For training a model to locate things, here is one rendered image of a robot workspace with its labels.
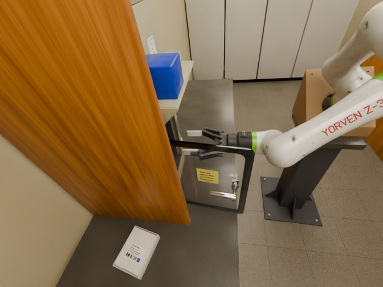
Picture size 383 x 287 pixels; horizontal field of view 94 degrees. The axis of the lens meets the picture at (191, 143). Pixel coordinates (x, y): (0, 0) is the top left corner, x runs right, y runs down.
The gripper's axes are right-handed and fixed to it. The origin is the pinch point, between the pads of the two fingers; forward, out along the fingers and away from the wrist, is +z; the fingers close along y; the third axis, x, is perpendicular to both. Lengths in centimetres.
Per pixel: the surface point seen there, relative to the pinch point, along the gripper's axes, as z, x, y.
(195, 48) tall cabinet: 41, 50, -293
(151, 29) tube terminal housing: 7.8, -42.3, -7.7
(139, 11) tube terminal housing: 7.7, -48.1, -1.9
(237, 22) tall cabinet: -31, 16, -293
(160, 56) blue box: 1.7, -38.8, 6.9
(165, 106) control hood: -0.3, -29.8, 17.3
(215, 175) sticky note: -12.7, -3.7, 19.7
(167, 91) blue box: -0.4, -32.1, 13.9
